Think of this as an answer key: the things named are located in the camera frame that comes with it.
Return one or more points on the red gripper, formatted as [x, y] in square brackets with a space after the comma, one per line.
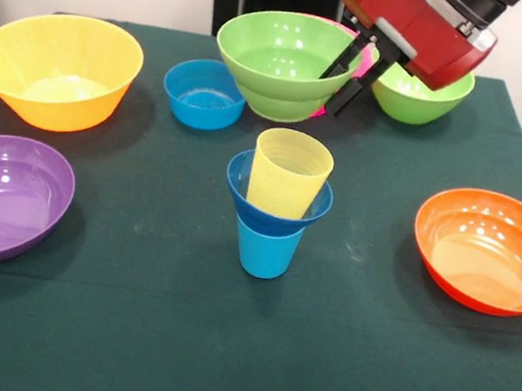
[426, 43]

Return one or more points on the small green plastic bowl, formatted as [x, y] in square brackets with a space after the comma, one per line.
[281, 61]

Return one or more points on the large green plastic bowl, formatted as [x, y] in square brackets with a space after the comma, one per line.
[417, 101]

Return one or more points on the translucent yellow plastic cup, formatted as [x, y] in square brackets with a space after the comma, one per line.
[282, 184]

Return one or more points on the small dark blue bowl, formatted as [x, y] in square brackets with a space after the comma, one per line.
[272, 222]

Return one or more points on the light blue plastic cup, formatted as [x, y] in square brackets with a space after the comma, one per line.
[264, 255]

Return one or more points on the large pink plastic bowl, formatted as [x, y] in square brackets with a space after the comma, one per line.
[369, 60]

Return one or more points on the translucent light blue bowl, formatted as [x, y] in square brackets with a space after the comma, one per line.
[197, 97]

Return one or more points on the shallow orange plastic bowl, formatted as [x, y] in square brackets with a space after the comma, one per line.
[488, 254]

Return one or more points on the large yellow plastic bowl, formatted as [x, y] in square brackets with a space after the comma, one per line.
[61, 52]

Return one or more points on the dark green tablecloth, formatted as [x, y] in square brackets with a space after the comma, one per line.
[238, 349]

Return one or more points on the shallow purple plastic bowl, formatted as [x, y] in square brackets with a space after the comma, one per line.
[0, 201]

